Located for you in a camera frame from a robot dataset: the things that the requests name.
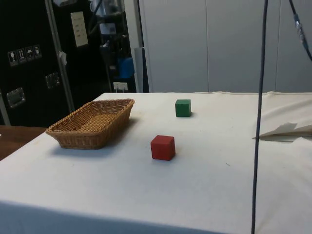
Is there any green cube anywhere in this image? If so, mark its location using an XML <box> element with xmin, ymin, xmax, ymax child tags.
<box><xmin>175</xmin><ymin>99</ymin><xmax>192</xmax><ymax>118</ymax></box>

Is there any red cube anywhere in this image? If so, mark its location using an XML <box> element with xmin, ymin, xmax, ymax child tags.
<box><xmin>150</xmin><ymin>135</ymin><xmax>176</xmax><ymax>161</ymax></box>

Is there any wicker basket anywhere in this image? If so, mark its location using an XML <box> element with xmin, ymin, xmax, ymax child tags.
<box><xmin>45</xmin><ymin>98</ymin><xmax>136</xmax><ymax>150</ymax></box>

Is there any blue plastic container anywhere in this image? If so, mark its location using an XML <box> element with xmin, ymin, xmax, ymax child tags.
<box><xmin>117</xmin><ymin>58</ymin><xmax>136</xmax><ymax>79</ymax></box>

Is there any pale locker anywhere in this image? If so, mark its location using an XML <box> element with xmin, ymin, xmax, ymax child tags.
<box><xmin>206</xmin><ymin>0</ymin><xmax>279</xmax><ymax>94</ymax></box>
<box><xmin>137</xmin><ymin>0</ymin><xmax>207</xmax><ymax>94</ymax></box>
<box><xmin>277</xmin><ymin>0</ymin><xmax>312</xmax><ymax>94</ymax></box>

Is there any black cabinet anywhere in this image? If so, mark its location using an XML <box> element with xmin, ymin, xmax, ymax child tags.
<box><xmin>0</xmin><ymin>0</ymin><xmax>137</xmax><ymax>128</ymax></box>

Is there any black cable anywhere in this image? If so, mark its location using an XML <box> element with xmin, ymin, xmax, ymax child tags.
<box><xmin>251</xmin><ymin>0</ymin><xmax>269</xmax><ymax>234</ymax></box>
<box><xmin>288</xmin><ymin>0</ymin><xmax>312</xmax><ymax>61</ymax></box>

